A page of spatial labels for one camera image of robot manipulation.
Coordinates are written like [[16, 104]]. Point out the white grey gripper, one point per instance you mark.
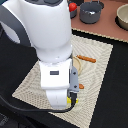
[[59, 81]]

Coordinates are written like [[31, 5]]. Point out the woven beige placemat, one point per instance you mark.
[[91, 77]]

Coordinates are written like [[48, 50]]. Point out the beige toy bowl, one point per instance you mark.
[[122, 14]]

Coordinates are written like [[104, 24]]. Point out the brown toy stove top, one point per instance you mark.
[[106, 26]]

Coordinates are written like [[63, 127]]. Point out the toy knife orange handle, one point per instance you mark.
[[86, 58]]

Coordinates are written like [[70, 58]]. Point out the round wooden plate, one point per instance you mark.
[[77, 64]]

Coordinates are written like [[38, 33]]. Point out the grey two-handled toy pot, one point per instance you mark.
[[90, 12]]

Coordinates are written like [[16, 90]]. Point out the red toy tomato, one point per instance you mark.
[[72, 7]]

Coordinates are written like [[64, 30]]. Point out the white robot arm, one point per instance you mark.
[[46, 26]]

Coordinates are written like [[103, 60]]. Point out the yellow toy cheese wedge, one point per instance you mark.
[[72, 100]]

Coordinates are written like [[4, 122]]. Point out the grey toy saucepan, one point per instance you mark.
[[73, 13]]

